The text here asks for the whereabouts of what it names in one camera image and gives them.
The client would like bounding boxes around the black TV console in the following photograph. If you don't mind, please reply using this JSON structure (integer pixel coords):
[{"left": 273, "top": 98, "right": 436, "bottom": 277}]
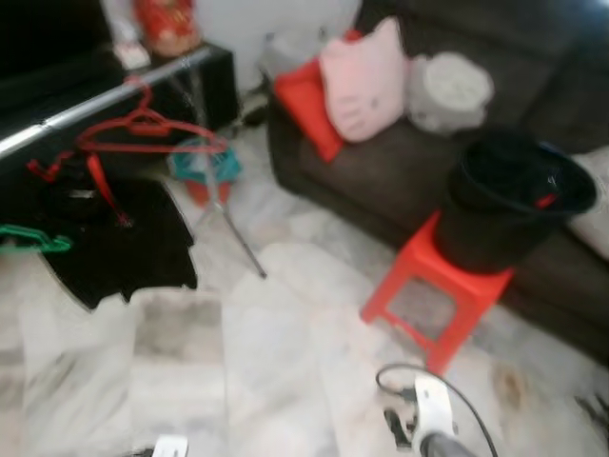
[{"left": 0, "top": 43, "right": 239, "bottom": 182}]

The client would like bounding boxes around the red cushion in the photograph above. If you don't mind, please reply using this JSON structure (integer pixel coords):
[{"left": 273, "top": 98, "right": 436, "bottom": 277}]
[{"left": 273, "top": 29, "right": 363, "bottom": 165}]

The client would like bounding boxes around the red bucket with teal bag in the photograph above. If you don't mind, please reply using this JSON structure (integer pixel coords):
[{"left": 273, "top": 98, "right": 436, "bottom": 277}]
[{"left": 168, "top": 138, "right": 241, "bottom": 206}]

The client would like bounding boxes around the green plastic hanger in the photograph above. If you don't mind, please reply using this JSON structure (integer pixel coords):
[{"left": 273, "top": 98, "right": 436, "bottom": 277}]
[{"left": 0, "top": 224, "right": 73, "bottom": 255}]

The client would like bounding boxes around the black shirt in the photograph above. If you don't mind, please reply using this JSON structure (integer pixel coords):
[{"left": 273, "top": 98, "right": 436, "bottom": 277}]
[{"left": 24, "top": 157, "right": 199, "bottom": 313}]

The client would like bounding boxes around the red plastic hanger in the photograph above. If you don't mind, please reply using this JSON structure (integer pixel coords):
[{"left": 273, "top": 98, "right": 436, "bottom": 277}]
[
  {"left": 76, "top": 76, "right": 231, "bottom": 155},
  {"left": 27, "top": 152, "right": 132, "bottom": 228}
]

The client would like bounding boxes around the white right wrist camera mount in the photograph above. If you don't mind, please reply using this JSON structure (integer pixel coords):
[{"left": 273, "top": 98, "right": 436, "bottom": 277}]
[{"left": 409, "top": 373, "right": 456, "bottom": 448}]

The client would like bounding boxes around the red doll figurine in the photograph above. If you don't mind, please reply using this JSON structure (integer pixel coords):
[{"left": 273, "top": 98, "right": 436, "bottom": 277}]
[{"left": 131, "top": 0, "right": 203, "bottom": 60}]

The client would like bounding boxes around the dark grey fabric sofa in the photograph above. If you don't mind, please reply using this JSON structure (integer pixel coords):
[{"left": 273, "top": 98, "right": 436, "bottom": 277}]
[{"left": 265, "top": 0, "right": 609, "bottom": 368}]

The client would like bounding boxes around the white lace side table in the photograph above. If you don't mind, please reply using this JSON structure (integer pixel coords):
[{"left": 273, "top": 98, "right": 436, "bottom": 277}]
[{"left": 257, "top": 29, "right": 320, "bottom": 82}]

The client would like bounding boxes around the red plastic stool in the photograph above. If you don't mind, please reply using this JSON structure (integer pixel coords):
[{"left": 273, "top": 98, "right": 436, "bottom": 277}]
[{"left": 360, "top": 209, "right": 517, "bottom": 377}]

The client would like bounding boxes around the black laundry basket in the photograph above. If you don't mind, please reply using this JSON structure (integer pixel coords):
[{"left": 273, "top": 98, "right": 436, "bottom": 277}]
[{"left": 433, "top": 129, "right": 599, "bottom": 277}]

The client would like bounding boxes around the white tissue pack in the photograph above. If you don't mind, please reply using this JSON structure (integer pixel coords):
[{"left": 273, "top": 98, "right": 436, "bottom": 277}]
[{"left": 112, "top": 38, "right": 153, "bottom": 72}]

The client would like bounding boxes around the pink cat face cushion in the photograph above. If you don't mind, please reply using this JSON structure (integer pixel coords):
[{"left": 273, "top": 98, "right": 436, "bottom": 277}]
[{"left": 317, "top": 14, "right": 412, "bottom": 146}]

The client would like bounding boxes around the grey round Totoro cushion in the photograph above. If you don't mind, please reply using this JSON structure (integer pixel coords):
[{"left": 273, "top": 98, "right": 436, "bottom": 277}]
[{"left": 407, "top": 50, "right": 496, "bottom": 134}]

